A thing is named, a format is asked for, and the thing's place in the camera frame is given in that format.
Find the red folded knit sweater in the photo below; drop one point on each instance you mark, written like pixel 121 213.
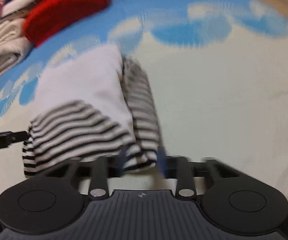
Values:
pixel 51 16

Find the blue cream patterned bedsheet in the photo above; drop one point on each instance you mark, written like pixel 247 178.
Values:
pixel 218 70

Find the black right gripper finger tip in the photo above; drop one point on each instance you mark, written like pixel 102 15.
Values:
pixel 8 138

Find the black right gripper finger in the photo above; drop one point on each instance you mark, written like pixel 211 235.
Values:
pixel 185 171
pixel 74 171

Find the black white striped garment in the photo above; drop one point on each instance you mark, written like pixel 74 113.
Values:
pixel 99 103

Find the cream folded fluffy garment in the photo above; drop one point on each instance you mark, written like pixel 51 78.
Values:
pixel 14 46

